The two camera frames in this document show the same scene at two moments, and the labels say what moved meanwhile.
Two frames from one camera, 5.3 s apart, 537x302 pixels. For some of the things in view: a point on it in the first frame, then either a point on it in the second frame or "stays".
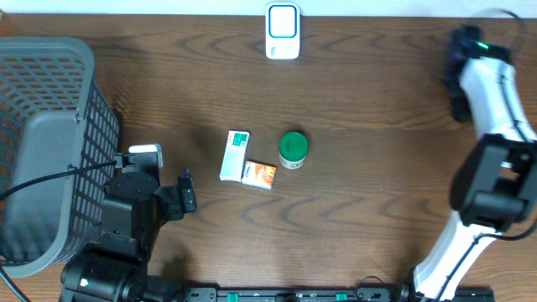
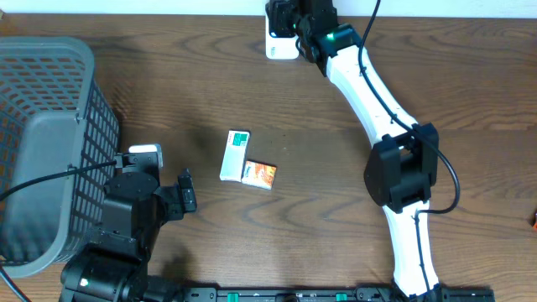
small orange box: x=259 y=175 stays
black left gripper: x=174 y=209 stays
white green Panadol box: x=234 y=157 stays
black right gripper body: x=459 y=103 to x=285 y=14
